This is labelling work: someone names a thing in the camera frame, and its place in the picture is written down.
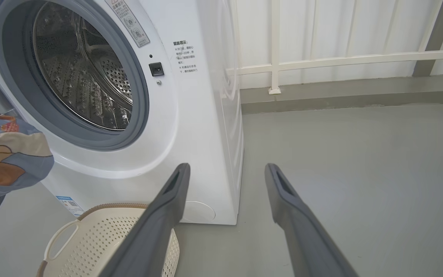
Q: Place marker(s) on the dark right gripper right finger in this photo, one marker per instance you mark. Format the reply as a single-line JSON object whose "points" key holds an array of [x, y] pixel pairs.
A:
{"points": [[302, 231]]}

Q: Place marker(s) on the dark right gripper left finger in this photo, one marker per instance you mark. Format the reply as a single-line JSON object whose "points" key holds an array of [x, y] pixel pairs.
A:
{"points": [[156, 231]]}

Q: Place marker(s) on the blue cartoon print garment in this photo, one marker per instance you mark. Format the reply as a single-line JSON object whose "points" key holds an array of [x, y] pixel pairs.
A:
{"points": [[10, 157]]}

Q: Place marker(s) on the cream perforated laundry basket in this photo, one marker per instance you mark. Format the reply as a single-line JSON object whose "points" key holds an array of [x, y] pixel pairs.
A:
{"points": [[90, 246]]}

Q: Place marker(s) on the white front-load washing machine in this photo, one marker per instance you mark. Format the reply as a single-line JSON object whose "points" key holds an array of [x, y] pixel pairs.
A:
{"points": [[190, 134]]}

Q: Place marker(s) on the black door latch socket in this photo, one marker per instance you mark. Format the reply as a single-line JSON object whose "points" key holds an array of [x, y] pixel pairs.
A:
{"points": [[156, 69]]}

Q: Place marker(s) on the steel washing machine drum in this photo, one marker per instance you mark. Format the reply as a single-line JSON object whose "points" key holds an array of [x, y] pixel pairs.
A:
{"points": [[79, 69]]}

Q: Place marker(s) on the grey rubber door gasket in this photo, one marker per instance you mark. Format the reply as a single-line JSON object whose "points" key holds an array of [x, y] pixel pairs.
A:
{"points": [[14, 84]]}

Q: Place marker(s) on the round white filter cover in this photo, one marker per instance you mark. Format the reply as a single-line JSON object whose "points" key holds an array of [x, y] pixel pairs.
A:
{"points": [[202, 211]]}

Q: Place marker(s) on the blue energy label sticker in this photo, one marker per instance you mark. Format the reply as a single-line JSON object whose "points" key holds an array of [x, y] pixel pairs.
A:
{"points": [[69, 206]]}

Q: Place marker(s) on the white metal railing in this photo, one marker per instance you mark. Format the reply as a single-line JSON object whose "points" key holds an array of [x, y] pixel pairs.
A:
{"points": [[275, 46]]}

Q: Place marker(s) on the grey warning sticker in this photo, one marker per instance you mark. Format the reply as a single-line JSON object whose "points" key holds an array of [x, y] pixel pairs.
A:
{"points": [[129, 23]]}

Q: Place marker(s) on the grey metal post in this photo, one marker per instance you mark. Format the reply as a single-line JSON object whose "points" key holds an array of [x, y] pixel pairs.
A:
{"points": [[435, 34]]}

